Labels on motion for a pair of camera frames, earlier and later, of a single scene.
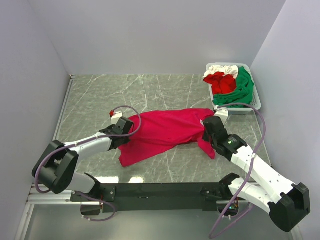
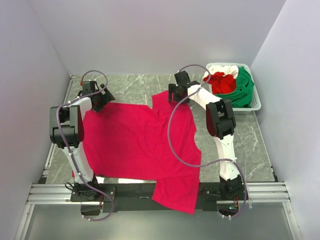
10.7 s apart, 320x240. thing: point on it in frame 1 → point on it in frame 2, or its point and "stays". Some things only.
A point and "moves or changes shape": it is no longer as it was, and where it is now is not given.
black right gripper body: x=208 y=138 → x=174 y=88
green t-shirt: x=242 y=94 stays
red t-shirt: x=220 y=83 stays
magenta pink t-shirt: x=155 y=130 moves or changes shape
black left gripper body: x=126 y=139 → x=102 y=99
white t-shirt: x=227 y=70 stays
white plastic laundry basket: x=256 y=103 stays
